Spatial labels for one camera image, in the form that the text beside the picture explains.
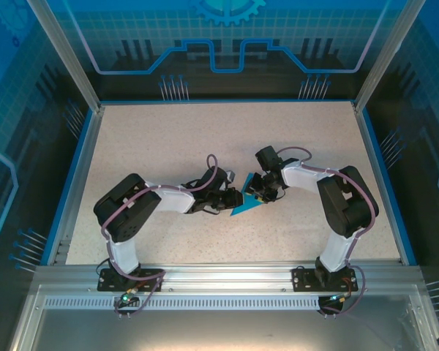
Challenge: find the slotted grey cable duct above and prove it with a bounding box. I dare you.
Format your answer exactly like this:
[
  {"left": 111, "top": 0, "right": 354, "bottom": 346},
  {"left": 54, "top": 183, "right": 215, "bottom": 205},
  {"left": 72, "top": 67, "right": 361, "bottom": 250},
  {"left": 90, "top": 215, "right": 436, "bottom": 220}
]
[{"left": 42, "top": 295, "right": 321, "bottom": 312}]

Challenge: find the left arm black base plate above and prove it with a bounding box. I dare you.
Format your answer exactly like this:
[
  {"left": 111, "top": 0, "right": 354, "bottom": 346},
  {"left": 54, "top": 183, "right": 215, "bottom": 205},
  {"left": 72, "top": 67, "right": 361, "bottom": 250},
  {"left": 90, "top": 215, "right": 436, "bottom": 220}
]
[{"left": 97, "top": 268, "right": 165, "bottom": 293}]

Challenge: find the sheet metal tray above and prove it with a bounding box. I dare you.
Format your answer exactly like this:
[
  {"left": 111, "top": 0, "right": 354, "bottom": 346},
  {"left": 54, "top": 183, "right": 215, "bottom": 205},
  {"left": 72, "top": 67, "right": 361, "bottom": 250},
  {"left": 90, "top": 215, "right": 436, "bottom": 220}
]
[{"left": 7, "top": 284, "right": 439, "bottom": 351}]

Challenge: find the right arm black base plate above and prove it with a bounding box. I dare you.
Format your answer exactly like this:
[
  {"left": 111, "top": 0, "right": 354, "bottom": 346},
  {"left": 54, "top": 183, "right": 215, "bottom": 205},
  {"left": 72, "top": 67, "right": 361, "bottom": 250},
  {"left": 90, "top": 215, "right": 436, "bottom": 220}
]
[{"left": 291, "top": 265, "right": 359, "bottom": 293}]

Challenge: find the aluminium frame post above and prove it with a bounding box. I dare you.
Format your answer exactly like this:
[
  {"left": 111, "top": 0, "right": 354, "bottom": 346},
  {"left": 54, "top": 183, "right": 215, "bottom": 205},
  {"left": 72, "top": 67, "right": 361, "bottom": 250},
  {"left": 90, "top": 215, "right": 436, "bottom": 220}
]
[
  {"left": 26, "top": 0, "right": 105, "bottom": 113},
  {"left": 353, "top": 0, "right": 427, "bottom": 113}
]

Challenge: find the aluminium cross rail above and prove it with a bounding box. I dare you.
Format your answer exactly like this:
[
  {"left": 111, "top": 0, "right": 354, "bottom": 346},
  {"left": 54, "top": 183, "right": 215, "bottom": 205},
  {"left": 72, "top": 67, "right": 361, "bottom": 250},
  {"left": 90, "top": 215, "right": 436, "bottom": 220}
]
[{"left": 34, "top": 260, "right": 425, "bottom": 293}]

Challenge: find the cable connector with green light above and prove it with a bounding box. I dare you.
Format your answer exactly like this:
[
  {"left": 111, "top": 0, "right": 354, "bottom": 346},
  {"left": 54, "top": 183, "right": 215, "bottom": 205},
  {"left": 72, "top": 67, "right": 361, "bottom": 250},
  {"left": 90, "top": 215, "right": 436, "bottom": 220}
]
[
  {"left": 117, "top": 287, "right": 139, "bottom": 306},
  {"left": 327, "top": 292, "right": 353, "bottom": 305}
]

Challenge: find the blue-edged aluminium side rail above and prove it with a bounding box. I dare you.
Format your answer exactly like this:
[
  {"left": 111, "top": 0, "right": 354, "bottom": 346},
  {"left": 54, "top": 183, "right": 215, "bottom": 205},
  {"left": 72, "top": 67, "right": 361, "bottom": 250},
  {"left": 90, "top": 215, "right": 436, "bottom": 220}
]
[
  {"left": 45, "top": 105, "right": 105, "bottom": 266},
  {"left": 352, "top": 101, "right": 419, "bottom": 266}
]

